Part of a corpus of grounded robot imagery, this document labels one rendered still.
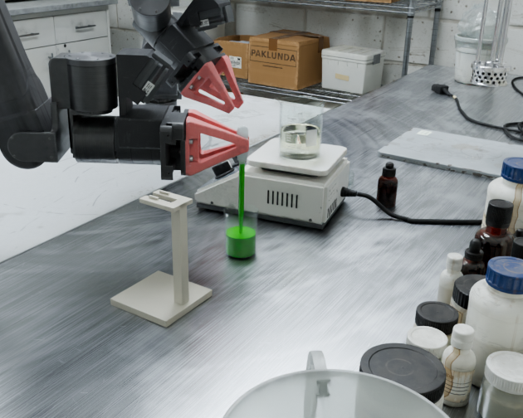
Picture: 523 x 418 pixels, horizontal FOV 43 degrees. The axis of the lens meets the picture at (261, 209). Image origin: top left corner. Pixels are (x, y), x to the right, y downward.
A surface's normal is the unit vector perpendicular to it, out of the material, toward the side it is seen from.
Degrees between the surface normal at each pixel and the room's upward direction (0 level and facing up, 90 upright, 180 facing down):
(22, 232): 0
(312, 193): 90
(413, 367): 0
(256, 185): 90
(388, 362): 0
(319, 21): 90
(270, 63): 92
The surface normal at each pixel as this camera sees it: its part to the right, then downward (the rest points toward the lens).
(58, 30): 0.85, 0.22
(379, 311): 0.02, -0.92
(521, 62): -0.52, 0.32
